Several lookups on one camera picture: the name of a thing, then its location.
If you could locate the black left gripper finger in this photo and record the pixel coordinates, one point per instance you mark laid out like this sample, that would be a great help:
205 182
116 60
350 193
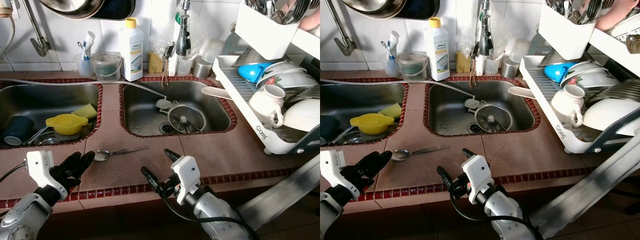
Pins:
381 167
366 162
71 162
84 167

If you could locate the steel spoon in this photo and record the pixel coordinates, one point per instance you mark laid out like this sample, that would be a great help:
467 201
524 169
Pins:
102 155
400 155

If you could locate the small steel bowl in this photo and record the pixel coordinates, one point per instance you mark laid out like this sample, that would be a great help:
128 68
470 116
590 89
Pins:
47 141
355 141

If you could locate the yellow plastic bowl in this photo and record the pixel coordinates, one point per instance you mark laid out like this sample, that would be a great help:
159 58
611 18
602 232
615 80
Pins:
66 122
372 122

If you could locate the teal plastic cup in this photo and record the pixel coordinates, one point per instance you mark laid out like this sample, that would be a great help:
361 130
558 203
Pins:
17 131
329 129

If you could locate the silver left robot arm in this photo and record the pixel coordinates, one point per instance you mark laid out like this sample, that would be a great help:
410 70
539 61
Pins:
332 215
20 217

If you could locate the person bare forearm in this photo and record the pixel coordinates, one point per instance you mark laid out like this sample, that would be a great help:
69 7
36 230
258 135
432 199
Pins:
620 17
311 19

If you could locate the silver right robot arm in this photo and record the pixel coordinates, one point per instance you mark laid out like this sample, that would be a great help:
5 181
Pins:
220 220
515 220

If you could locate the white sink plug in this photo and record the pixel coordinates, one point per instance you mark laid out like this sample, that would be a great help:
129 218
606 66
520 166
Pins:
472 104
163 104

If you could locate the grey slanted bar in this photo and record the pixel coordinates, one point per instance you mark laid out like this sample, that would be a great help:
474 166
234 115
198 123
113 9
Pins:
590 195
285 197

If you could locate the large white bowl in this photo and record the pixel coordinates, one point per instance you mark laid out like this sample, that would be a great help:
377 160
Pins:
610 115
302 115

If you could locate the brown hanging brush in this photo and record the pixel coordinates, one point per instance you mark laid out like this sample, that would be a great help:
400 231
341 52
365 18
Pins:
472 70
166 70

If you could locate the white dish rack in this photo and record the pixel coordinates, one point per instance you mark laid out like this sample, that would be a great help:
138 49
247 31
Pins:
240 100
547 100

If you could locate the white plastic cup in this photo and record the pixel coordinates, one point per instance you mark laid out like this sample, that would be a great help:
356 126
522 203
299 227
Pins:
187 66
492 66

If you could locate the yellow scouring sponge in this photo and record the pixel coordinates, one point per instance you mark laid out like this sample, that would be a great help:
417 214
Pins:
462 64
155 64

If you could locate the small steel cup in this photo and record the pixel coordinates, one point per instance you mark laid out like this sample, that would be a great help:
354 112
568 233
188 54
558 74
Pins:
510 67
202 67

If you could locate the white plastic holder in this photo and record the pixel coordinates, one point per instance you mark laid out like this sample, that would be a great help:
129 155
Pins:
480 62
173 62

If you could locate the clear toothbrush cup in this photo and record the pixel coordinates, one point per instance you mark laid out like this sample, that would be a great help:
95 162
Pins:
391 67
85 67

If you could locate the clear plastic pail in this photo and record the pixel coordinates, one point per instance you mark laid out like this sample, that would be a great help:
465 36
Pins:
106 67
412 67

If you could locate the white detergent bottle yellow cap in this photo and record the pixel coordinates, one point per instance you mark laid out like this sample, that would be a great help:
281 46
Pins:
436 55
131 55

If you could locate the blue plastic bowl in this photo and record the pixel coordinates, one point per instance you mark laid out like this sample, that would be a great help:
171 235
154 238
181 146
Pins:
555 72
250 72

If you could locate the white floral bowl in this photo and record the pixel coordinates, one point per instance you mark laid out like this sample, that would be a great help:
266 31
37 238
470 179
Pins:
290 77
595 77

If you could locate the chrome pull-out faucet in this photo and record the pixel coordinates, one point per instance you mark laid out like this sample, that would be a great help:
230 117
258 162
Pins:
183 40
487 40

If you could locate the grey steel dish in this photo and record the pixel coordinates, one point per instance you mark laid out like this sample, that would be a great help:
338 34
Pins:
250 57
555 57

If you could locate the blue white toothbrush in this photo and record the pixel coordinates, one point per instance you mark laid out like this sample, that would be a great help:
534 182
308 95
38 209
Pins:
89 39
394 39

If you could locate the clear plastic bag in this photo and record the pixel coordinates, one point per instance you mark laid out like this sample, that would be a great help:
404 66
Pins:
162 25

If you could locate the white cutlery holder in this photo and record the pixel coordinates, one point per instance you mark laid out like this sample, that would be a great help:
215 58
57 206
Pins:
567 32
265 32

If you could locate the hanging steel pan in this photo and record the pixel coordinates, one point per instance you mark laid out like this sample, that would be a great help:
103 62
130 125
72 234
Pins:
380 7
75 7

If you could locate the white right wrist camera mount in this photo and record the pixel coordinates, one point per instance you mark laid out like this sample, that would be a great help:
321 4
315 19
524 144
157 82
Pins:
186 172
477 172

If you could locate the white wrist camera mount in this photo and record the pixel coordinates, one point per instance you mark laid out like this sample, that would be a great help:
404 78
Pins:
42 167
186 172
334 165
477 172

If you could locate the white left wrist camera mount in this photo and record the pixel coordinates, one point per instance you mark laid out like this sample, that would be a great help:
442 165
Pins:
334 165
42 167

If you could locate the steel wall tap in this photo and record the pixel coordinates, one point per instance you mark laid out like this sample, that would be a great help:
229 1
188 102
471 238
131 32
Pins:
41 47
347 47

